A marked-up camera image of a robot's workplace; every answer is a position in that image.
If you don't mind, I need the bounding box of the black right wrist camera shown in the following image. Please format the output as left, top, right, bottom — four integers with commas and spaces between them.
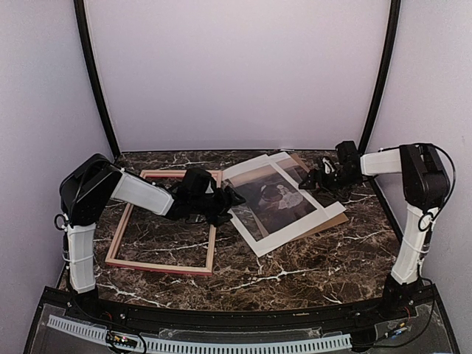
335, 140, 360, 164

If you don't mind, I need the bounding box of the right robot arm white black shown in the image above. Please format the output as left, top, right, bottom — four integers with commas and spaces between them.
299, 141, 456, 320

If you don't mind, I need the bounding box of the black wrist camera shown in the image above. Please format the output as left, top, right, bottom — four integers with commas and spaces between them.
335, 140, 360, 164
182, 168, 212, 195

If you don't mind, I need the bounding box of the brown cardboard backing board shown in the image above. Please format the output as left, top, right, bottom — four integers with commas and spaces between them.
291, 153, 348, 241

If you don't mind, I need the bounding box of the black corner post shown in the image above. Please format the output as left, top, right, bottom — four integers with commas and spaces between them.
73, 0, 121, 159
357, 0, 402, 154

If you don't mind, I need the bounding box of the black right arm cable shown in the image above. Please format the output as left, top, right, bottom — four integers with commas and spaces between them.
416, 142, 456, 233

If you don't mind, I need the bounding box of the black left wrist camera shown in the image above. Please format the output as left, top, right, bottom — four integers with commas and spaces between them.
182, 168, 212, 195

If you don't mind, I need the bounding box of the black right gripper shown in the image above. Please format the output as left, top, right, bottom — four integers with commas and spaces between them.
299, 168, 362, 200

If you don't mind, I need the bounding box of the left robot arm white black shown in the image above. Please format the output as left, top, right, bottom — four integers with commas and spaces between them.
56, 153, 246, 322

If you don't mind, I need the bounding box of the black right corner post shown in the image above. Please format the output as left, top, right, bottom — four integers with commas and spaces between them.
357, 0, 402, 154

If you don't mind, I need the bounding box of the white mat board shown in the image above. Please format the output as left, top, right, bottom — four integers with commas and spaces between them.
220, 153, 347, 222

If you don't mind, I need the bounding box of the black left corner post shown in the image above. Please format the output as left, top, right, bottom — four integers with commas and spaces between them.
73, 0, 121, 159

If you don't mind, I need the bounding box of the light wooden picture frame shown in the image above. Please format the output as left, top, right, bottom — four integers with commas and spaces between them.
104, 169, 223, 277

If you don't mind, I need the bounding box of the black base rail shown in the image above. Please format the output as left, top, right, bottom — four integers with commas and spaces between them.
24, 285, 459, 353

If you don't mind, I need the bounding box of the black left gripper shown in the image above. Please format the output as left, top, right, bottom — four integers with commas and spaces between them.
191, 187, 246, 227

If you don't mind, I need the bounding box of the white slotted cable duct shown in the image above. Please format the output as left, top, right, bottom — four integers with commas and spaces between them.
46, 315, 352, 353

